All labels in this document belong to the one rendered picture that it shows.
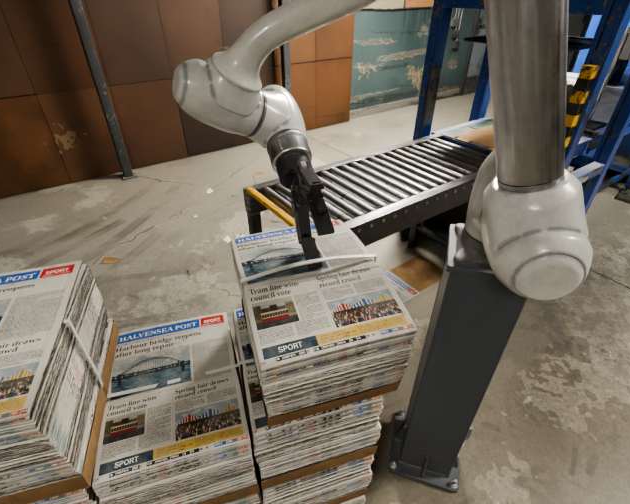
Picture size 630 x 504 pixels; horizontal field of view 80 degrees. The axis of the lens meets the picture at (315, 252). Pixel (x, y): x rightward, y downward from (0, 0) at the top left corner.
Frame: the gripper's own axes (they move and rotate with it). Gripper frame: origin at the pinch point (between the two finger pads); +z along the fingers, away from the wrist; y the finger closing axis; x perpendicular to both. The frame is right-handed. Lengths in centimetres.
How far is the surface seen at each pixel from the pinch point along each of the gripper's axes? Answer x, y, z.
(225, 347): 20.9, 32.5, 6.2
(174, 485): 35, 28, 32
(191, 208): 35, 214, -165
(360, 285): -7.0, 4.5, 7.6
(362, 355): -2.9, 4.3, 20.5
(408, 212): -61, 64, -41
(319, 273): -0.4, 6.7, 2.5
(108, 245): 95, 196, -130
